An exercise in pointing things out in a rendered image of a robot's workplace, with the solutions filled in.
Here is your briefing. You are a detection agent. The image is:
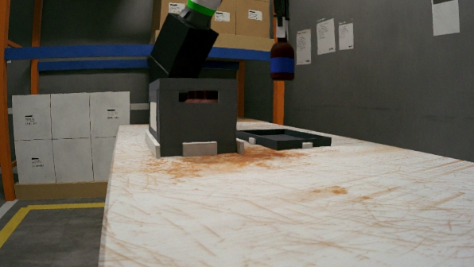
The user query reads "dark grey crate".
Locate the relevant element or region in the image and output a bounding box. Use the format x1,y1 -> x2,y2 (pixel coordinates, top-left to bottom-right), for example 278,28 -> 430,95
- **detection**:
149,78 -> 237,157

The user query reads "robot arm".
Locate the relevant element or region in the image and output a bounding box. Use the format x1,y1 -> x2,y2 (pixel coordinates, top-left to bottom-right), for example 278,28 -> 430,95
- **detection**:
178,0 -> 222,30

